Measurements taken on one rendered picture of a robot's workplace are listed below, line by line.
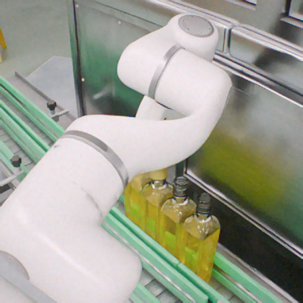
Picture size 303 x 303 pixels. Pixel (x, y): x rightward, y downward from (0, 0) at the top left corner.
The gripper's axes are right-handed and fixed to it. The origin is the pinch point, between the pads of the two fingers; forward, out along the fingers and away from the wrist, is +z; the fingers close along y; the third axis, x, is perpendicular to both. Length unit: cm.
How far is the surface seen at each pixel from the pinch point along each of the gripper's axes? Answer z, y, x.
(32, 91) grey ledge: 55, -12, -71
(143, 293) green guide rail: 16.8, 14.2, 17.1
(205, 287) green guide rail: 14.3, 4.6, 24.3
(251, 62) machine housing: -18.5, -13.9, 3.5
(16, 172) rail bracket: 30.2, 16.7, -27.8
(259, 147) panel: -5.0, -13.1, 12.5
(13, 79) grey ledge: 59, -10, -85
